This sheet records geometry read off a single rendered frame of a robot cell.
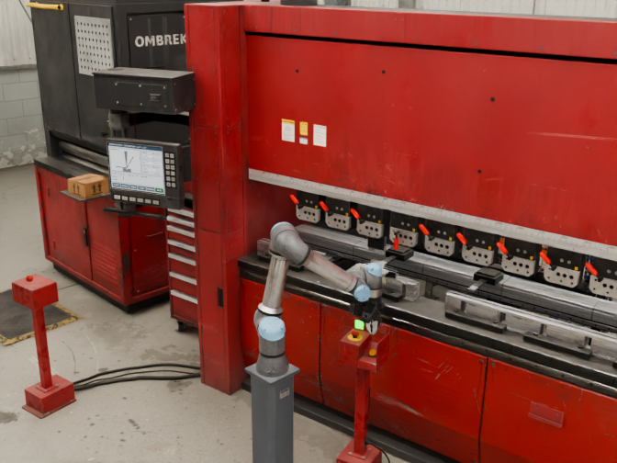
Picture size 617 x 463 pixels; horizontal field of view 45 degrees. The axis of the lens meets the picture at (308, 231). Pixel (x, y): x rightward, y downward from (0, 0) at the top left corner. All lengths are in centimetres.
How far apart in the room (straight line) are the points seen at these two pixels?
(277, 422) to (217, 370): 128
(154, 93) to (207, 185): 60
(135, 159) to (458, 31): 184
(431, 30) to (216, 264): 182
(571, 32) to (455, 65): 53
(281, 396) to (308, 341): 86
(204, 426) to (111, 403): 63
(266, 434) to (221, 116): 167
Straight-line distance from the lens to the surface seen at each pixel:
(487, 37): 335
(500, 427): 376
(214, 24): 398
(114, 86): 414
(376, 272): 340
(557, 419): 361
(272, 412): 340
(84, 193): 522
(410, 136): 359
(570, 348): 351
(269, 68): 403
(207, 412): 454
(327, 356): 415
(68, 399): 476
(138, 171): 413
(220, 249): 425
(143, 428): 445
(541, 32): 326
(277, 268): 329
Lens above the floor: 249
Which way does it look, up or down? 20 degrees down
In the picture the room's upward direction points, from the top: 1 degrees clockwise
